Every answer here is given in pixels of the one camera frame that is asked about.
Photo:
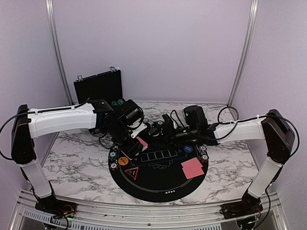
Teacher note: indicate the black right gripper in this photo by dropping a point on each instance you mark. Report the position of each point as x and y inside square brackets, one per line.
[171, 138]

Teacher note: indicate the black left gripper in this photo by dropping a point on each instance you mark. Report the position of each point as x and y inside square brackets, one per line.
[131, 150]

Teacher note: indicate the red playing card deck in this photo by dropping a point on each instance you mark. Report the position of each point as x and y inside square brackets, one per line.
[141, 142]

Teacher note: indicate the orange big blind button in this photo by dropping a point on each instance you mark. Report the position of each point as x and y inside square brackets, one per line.
[123, 161]

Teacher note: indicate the blue small blind button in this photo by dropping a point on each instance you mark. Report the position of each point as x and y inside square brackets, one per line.
[188, 149]

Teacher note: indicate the green 50 chip stack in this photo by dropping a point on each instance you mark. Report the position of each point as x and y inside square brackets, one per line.
[112, 156]

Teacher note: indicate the clear acrylic dealer button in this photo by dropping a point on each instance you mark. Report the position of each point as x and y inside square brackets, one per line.
[153, 132]

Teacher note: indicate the red triangular all-in marker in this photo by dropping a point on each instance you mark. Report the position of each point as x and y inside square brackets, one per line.
[132, 172]

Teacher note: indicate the red card dealt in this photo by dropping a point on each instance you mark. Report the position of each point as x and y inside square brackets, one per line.
[194, 162]
[192, 172]

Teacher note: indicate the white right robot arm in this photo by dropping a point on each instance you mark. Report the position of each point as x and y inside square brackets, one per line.
[277, 135]

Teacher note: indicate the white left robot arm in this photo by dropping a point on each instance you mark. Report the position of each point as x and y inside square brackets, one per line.
[123, 124]

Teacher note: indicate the round black poker mat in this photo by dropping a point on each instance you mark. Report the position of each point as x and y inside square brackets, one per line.
[160, 177]

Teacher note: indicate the green chip row right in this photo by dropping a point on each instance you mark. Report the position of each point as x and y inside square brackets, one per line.
[120, 101]

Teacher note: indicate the green chip row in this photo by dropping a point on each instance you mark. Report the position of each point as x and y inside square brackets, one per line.
[120, 101]
[114, 103]

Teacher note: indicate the green chip row left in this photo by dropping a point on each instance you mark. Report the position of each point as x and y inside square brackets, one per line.
[114, 103]

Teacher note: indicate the black poker chip case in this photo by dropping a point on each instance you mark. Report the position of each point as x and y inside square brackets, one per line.
[105, 85]

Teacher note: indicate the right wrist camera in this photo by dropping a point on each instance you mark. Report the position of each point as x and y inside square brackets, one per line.
[195, 117]

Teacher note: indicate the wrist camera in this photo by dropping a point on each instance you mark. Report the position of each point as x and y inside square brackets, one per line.
[195, 117]
[132, 116]

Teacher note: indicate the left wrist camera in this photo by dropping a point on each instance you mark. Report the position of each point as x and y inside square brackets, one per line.
[132, 116]

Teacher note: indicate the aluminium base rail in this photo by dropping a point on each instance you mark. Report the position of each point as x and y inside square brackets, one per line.
[90, 215]

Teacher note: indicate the right aluminium frame post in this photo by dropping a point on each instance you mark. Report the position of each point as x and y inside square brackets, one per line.
[244, 54]

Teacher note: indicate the aluminium frame post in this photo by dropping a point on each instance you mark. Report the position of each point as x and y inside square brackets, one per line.
[244, 54]
[56, 46]

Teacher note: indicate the left aluminium frame post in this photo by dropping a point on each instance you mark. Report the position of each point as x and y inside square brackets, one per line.
[56, 46]

